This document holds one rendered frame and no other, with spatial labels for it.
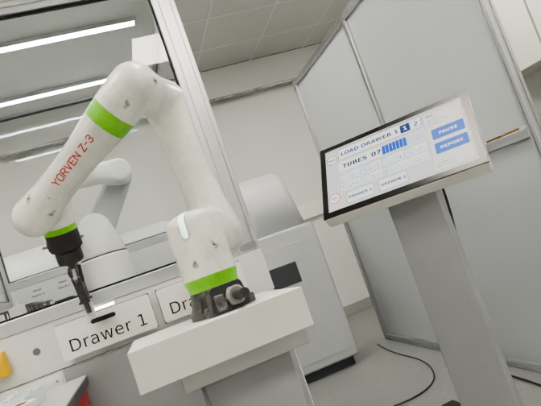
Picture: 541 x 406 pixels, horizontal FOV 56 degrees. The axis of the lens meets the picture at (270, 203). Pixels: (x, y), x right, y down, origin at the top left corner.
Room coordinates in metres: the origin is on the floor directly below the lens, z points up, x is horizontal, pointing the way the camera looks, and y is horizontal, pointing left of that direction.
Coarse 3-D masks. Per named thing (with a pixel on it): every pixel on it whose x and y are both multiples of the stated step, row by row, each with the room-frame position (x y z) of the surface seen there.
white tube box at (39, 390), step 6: (42, 384) 1.38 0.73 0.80; (36, 390) 1.33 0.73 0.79; (42, 390) 1.36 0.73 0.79; (18, 396) 1.33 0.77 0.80; (24, 396) 1.26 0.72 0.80; (30, 396) 1.29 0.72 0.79; (36, 396) 1.32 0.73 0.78; (42, 396) 1.35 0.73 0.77; (12, 402) 1.25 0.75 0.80; (18, 402) 1.25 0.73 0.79
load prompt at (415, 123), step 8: (416, 120) 1.64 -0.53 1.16; (392, 128) 1.68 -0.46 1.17; (400, 128) 1.66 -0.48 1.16; (408, 128) 1.64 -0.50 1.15; (416, 128) 1.62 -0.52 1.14; (376, 136) 1.70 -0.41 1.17; (384, 136) 1.68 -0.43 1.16; (392, 136) 1.66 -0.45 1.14; (352, 144) 1.75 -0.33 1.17; (360, 144) 1.73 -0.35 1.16; (368, 144) 1.71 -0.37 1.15; (376, 144) 1.69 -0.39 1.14; (344, 152) 1.75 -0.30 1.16; (352, 152) 1.73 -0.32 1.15
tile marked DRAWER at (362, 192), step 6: (366, 186) 1.62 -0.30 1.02; (372, 186) 1.60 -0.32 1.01; (348, 192) 1.65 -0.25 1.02; (354, 192) 1.63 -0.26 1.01; (360, 192) 1.62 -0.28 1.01; (366, 192) 1.60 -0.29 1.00; (372, 192) 1.59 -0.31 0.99; (348, 198) 1.63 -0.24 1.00; (354, 198) 1.62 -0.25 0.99; (360, 198) 1.60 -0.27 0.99
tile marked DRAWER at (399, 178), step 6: (396, 174) 1.57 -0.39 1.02; (402, 174) 1.56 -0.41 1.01; (378, 180) 1.60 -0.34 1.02; (384, 180) 1.59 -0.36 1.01; (390, 180) 1.57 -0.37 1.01; (396, 180) 1.56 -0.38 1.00; (402, 180) 1.55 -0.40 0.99; (408, 180) 1.54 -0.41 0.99; (378, 186) 1.59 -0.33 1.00; (384, 186) 1.58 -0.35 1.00; (390, 186) 1.56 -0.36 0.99
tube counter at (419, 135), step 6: (414, 132) 1.62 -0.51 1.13; (420, 132) 1.61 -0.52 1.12; (402, 138) 1.64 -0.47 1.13; (408, 138) 1.62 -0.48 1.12; (414, 138) 1.61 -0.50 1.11; (420, 138) 1.60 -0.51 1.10; (384, 144) 1.67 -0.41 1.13; (390, 144) 1.65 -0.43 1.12; (396, 144) 1.64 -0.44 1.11; (402, 144) 1.62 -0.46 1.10; (408, 144) 1.61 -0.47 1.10; (372, 150) 1.68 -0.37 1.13; (378, 150) 1.67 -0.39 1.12; (384, 150) 1.65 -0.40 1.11; (390, 150) 1.64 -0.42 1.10; (372, 156) 1.67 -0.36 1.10; (378, 156) 1.65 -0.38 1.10
